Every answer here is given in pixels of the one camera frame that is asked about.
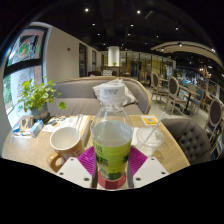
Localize group of oval-backed chairs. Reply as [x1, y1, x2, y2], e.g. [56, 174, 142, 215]
[149, 71, 224, 158]

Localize green potted plant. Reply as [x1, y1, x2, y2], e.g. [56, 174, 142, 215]
[18, 77, 67, 123]

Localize small light blue box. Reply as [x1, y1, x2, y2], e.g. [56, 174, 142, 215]
[29, 119, 45, 138]

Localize dark tufted armchair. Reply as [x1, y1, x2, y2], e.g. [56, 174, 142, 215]
[160, 118, 213, 165]

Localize yellow white square card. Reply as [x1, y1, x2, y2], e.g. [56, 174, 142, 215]
[139, 115, 159, 127]

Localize grey sofa with wooden frame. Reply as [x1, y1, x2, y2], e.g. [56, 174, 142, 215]
[46, 75, 153, 117]

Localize white printed leaflets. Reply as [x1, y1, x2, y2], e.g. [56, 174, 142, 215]
[42, 114, 92, 134]

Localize framed wall poster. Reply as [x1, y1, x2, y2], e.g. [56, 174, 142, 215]
[6, 28, 48, 68]

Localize clear plastic cup with straw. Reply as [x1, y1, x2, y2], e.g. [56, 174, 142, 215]
[134, 111, 167, 158]

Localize white round column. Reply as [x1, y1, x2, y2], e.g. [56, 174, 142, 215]
[107, 45, 121, 67]

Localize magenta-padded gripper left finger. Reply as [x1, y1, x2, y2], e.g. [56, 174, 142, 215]
[54, 145, 98, 189]

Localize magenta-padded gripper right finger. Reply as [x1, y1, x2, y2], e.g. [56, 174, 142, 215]
[127, 145, 170, 189]

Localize clear green-labelled drink bottle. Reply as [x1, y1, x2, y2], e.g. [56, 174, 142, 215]
[89, 82, 135, 183]

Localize blue white booklet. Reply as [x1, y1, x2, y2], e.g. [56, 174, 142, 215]
[11, 126, 33, 139]

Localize brown mug with white inside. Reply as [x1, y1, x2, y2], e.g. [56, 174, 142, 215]
[46, 126, 87, 174]

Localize group of ceiling lights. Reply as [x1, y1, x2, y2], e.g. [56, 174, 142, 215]
[83, 6, 218, 54]

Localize wooden card stand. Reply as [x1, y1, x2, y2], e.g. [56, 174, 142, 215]
[19, 115, 34, 133]

